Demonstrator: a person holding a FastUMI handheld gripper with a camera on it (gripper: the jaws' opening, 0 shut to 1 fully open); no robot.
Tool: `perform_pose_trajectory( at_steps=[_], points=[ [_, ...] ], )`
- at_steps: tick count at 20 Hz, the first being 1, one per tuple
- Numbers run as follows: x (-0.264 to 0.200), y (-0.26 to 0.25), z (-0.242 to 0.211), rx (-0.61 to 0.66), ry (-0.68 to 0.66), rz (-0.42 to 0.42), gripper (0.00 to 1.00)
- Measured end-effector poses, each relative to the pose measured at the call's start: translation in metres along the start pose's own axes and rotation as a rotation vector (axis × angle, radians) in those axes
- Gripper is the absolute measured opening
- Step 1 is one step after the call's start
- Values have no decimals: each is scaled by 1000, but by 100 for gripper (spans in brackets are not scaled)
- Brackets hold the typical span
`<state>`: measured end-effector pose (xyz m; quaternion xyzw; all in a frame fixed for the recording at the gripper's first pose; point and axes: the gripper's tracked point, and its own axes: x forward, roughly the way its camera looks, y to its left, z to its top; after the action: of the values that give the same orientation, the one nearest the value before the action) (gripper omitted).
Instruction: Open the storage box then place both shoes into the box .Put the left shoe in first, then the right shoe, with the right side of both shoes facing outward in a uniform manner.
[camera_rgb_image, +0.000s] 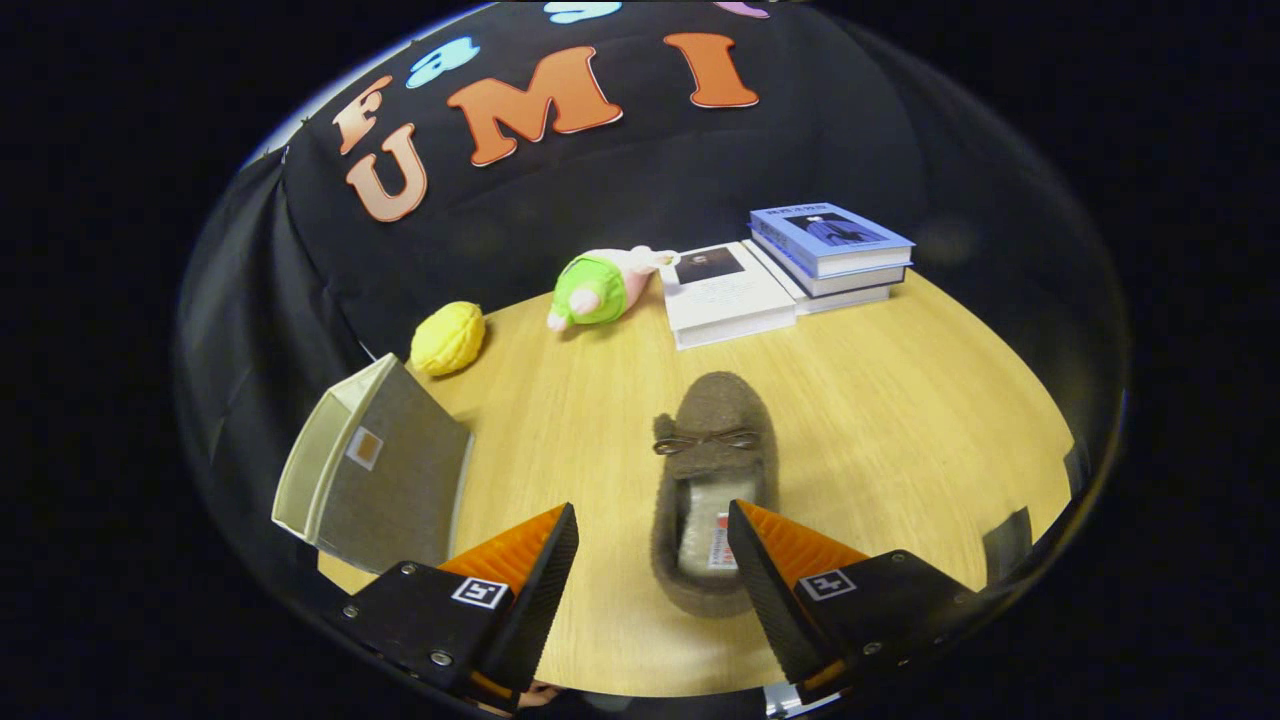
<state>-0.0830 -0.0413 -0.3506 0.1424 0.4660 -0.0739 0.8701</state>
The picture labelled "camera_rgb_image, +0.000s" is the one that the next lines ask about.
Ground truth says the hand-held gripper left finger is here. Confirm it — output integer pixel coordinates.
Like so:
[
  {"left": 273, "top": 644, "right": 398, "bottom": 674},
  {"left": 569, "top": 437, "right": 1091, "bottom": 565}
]
[{"left": 335, "top": 503, "right": 581, "bottom": 713}]

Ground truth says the green and pink plush toy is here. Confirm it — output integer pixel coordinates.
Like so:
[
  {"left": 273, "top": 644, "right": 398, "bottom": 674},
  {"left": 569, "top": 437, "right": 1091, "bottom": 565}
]
[{"left": 547, "top": 246, "right": 679, "bottom": 333}]

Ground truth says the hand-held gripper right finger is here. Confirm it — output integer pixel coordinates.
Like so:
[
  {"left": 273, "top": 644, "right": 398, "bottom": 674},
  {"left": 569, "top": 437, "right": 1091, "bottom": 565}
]
[{"left": 727, "top": 500, "right": 986, "bottom": 706}]

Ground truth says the grey fabric storage box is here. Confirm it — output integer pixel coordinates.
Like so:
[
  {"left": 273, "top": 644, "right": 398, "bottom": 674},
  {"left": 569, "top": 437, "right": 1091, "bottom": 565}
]
[{"left": 272, "top": 352, "right": 475, "bottom": 575}]

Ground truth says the white book with dark photo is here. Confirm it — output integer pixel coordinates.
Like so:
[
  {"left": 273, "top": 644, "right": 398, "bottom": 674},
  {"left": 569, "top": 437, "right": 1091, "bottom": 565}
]
[{"left": 658, "top": 242, "right": 798, "bottom": 351}]

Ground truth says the white book with blue spine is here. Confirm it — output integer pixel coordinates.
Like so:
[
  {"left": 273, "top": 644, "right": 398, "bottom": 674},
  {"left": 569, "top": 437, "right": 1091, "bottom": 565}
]
[{"left": 750, "top": 232, "right": 908, "bottom": 298}]

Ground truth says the yellow ridged ball toy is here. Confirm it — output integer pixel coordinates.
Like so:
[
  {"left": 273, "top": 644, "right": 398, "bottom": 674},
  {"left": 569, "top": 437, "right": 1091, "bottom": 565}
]
[{"left": 410, "top": 302, "right": 487, "bottom": 378}]

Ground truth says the brown fuzzy shoe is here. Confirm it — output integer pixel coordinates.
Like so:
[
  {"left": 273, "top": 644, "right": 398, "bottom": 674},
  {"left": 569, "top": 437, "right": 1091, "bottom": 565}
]
[{"left": 650, "top": 372, "right": 781, "bottom": 619}]

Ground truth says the black backdrop cloth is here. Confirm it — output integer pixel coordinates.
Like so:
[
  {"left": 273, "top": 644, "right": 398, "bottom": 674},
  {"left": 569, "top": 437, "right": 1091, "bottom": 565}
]
[{"left": 175, "top": 0, "right": 1131, "bottom": 621}]

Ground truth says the blue cover book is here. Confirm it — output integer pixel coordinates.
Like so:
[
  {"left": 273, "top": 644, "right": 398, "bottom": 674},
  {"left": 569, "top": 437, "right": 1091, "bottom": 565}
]
[{"left": 750, "top": 203, "right": 916, "bottom": 279}]

